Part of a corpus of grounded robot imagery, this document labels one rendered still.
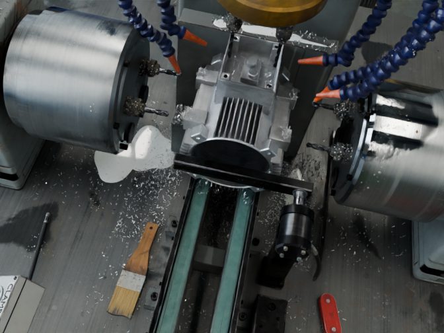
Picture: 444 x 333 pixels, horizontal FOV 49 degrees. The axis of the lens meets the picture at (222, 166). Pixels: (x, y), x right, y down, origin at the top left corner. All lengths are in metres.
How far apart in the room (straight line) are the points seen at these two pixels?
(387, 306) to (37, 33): 0.85
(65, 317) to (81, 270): 0.10
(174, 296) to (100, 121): 0.33
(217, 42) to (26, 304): 0.56
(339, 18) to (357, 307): 0.58
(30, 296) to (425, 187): 0.64
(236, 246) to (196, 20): 0.43
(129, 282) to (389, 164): 0.54
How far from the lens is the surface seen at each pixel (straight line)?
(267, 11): 0.69
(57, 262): 1.06
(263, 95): 0.85
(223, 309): 0.88
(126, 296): 1.01
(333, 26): 1.05
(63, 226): 1.09
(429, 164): 0.86
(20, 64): 0.89
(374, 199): 0.89
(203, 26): 0.93
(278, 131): 0.88
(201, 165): 0.87
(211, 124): 0.86
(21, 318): 0.75
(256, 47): 0.93
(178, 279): 0.90
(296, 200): 0.87
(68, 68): 0.86
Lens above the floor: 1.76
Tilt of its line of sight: 58 degrees down
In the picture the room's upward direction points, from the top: 10 degrees clockwise
